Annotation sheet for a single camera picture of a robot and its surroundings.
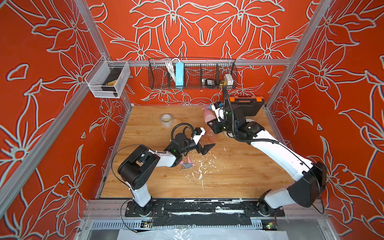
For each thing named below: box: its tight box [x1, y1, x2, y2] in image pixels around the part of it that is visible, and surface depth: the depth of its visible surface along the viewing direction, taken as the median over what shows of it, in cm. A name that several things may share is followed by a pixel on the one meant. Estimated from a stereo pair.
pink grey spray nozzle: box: [179, 154, 195, 169], surface depth 89 cm
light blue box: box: [175, 62, 184, 87], surface depth 92 cm
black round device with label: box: [205, 79, 216, 86], surface depth 97 cm
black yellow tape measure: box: [219, 80, 227, 88], surface depth 96 cm
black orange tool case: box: [229, 95, 265, 117], surface depth 100 cm
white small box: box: [224, 73, 234, 86], surface depth 94 cm
